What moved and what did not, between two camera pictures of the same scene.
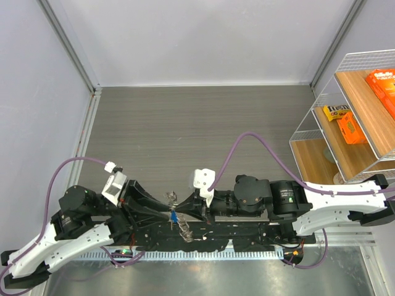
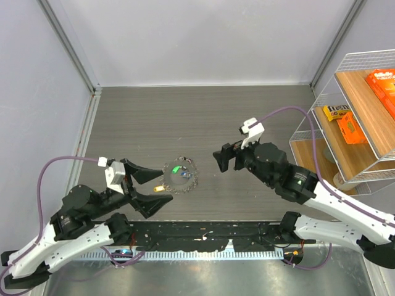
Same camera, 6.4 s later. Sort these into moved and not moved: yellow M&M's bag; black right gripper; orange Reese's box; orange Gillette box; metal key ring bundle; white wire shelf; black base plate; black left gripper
Moved: black right gripper; black left gripper; metal key ring bundle
Not moved: yellow M&M's bag; black base plate; orange Gillette box; white wire shelf; orange Reese's box
